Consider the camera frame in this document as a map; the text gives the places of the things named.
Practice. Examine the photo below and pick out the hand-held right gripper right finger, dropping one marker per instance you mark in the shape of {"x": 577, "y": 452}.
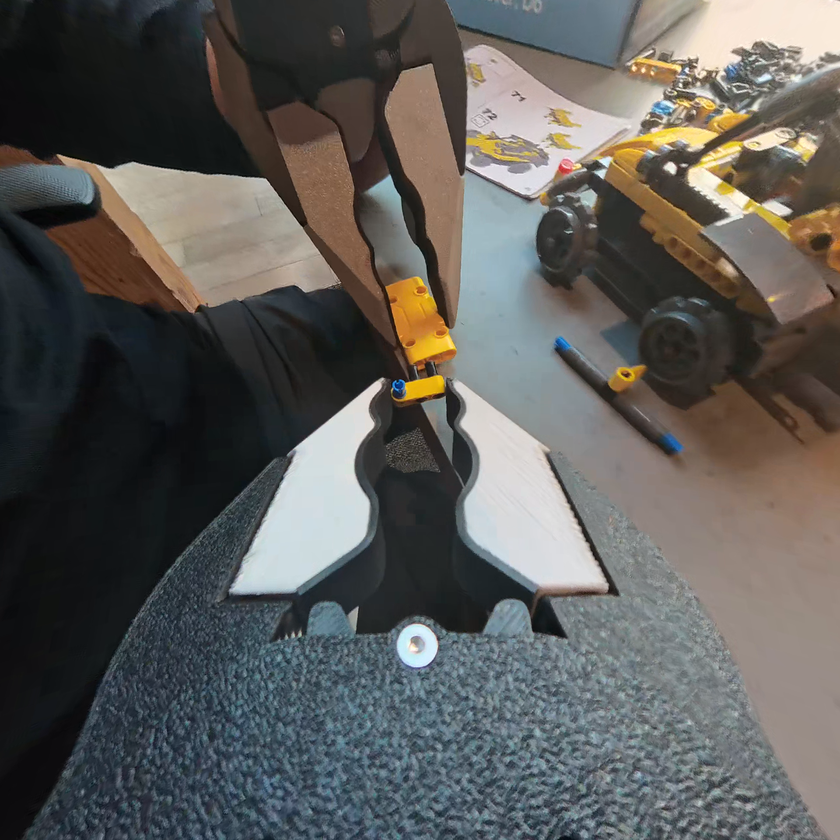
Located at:
{"x": 525, "y": 518}

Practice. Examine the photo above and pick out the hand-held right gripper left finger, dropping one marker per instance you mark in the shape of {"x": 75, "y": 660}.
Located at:
{"x": 308, "y": 518}

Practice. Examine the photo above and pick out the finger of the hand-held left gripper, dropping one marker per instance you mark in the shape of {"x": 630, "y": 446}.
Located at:
{"x": 321, "y": 197}
{"x": 426, "y": 184}

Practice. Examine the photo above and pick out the yellow rectangular building panel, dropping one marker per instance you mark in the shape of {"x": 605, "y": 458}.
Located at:
{"x": 420, "y": 321}

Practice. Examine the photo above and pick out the short yellow beam with pins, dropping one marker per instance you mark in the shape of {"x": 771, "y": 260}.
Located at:
{"x": 420, "y": 392}

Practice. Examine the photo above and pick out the person's left forearm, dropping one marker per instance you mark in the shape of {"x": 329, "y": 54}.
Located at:
{"x": 98, "y": 72}

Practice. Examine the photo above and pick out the wooden desk leg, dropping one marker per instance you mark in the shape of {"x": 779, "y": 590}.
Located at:
{"x": 124, "y": 256}

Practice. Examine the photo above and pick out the grey mesh chair seat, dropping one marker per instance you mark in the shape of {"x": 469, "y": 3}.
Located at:
{"x": 410, "y": 453}

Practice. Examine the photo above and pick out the instruction booklet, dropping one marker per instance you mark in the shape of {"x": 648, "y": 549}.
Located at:
{"x": 525, "y": 111}

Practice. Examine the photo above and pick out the grey shaft with yellow lever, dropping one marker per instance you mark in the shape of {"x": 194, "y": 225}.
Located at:
{"x": 610, "y": 397}

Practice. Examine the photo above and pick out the blue cardboard box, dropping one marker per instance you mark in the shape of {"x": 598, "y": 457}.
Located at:
{"x": 544, "y": 26}

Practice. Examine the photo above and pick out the yellow short holed beam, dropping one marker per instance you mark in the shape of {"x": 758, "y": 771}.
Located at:
{"x": 655, "y": 67}

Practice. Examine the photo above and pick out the dark grey padded armrest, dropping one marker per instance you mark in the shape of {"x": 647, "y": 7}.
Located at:
{"x": 46, "y": 190}

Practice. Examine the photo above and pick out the yellow grey toy vehicle model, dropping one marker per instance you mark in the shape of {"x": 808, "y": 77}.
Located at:
{"x": 709, "y": 249}

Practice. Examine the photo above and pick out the pile of small building pieces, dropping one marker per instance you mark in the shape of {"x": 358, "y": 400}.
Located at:
{"x": 754, "y": 69}

